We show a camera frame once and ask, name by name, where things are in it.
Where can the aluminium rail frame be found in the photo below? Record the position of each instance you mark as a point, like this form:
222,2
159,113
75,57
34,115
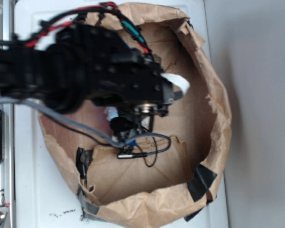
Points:
7,188

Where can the brown paper bag tray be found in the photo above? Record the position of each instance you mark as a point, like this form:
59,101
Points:
185,178

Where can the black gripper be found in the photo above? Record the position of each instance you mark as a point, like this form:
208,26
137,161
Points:
146,91

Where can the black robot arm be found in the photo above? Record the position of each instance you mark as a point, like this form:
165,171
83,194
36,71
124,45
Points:
93,63

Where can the white paper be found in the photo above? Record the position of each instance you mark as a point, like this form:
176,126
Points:
111,113

